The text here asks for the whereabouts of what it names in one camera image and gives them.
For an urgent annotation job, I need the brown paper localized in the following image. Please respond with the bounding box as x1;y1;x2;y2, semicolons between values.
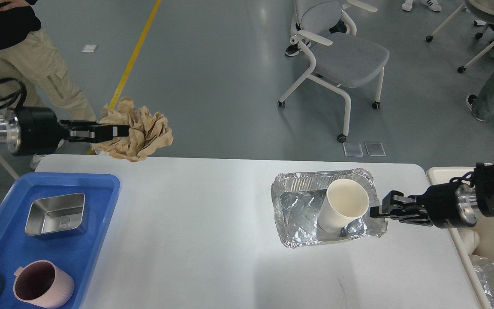
91;97;173;162

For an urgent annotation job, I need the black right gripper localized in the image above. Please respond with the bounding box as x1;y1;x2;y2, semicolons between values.
369;182;479;228

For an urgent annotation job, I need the pink ribbed mug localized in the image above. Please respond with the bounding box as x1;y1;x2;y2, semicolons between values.
12;260;75;309

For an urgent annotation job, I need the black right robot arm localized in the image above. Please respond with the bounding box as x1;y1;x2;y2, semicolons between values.
369;162;494;229

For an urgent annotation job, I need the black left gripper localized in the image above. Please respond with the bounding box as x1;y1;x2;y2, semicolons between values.
5;107;130;156

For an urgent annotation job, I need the person in khaki trousers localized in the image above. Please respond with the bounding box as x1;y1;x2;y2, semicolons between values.
0;0;99;170

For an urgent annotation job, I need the blue plastic tray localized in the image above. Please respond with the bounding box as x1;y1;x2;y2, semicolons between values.
0;172;120;309

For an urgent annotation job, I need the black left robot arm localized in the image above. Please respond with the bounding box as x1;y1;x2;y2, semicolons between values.
0;78;129;156

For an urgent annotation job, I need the stainless steel rectangular tray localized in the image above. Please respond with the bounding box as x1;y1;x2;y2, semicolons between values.
24;192;88;240

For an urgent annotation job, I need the aluminium foil tray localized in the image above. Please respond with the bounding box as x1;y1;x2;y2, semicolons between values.
271;168;388;248

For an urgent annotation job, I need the grey white office chair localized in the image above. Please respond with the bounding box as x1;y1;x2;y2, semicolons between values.
278;0;389;143

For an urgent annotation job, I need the white paper cup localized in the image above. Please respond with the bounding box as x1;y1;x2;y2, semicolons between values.
317;179;369;233

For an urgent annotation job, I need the person with striped sneakers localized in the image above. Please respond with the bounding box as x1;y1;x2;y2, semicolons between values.
401;0;442;12

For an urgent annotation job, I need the person in black sneakers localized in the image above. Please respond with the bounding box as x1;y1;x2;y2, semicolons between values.
285;19;347;57

